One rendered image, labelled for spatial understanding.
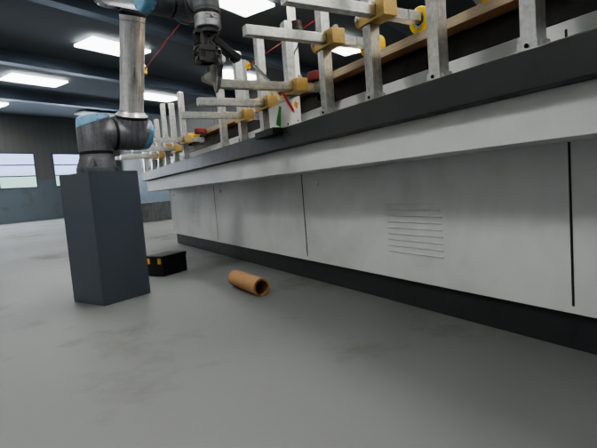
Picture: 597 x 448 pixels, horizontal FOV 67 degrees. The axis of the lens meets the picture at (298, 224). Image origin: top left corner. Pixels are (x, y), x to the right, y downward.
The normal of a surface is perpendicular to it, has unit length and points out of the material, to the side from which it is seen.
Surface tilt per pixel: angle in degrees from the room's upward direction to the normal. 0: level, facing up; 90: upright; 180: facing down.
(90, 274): 90
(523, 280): 90
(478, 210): 90
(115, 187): 90
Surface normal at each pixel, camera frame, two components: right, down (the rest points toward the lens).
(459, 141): -0.86, 0.11
